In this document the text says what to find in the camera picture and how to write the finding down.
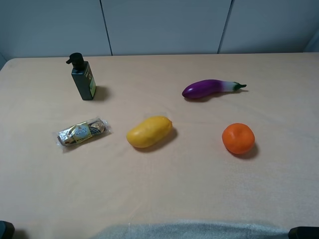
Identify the orange toy tangerine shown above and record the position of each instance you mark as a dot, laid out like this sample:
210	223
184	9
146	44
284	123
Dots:
238	138

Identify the gold wrapped chocolate pack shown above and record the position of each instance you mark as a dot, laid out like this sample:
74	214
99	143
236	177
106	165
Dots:
82	133

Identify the yellow toy mango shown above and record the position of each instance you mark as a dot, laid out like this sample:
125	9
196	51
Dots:
149	132

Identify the dark green pump bottle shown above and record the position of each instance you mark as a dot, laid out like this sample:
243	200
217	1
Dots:
82	76

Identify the purple toy eggplant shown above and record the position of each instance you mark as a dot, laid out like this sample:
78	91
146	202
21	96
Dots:
208	87

